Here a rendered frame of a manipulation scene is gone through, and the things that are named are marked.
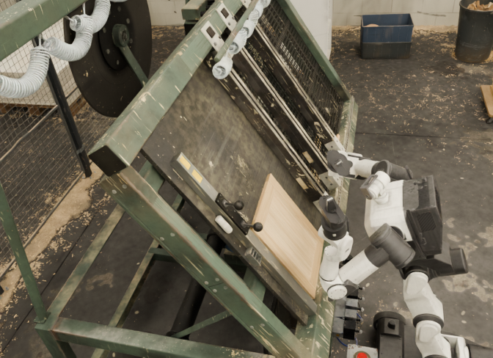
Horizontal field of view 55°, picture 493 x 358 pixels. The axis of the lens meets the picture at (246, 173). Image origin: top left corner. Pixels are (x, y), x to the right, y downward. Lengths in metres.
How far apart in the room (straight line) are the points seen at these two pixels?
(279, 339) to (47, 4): 1.52
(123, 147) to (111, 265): 2.41
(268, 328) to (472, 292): 1.98
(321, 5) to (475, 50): 1.91
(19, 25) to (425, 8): 6.06
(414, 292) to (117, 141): 1.50
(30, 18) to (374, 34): 4.85
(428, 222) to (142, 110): 1.18
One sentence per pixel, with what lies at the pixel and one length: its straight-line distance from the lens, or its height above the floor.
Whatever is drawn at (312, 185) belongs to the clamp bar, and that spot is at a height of 1.10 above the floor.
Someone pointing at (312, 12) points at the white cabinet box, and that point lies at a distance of 5.74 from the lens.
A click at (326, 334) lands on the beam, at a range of 2.21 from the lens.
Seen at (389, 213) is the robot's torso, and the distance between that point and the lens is 1.97.
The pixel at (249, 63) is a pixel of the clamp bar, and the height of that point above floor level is 1.67.
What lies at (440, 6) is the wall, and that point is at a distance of 7.23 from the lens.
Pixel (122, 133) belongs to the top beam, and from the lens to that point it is 1.49.
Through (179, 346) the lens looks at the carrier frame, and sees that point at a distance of 2.29.
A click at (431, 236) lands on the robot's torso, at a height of 1.26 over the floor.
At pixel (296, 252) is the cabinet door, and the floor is 1.05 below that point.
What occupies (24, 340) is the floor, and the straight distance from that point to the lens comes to 3.66.
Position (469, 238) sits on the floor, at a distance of 3.91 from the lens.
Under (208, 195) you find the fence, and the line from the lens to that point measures 1.77.
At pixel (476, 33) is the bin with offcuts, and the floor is 0.38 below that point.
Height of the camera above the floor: 2.70
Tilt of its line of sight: 38 degrees down
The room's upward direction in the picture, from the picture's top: 6 degrees counter-clockwise
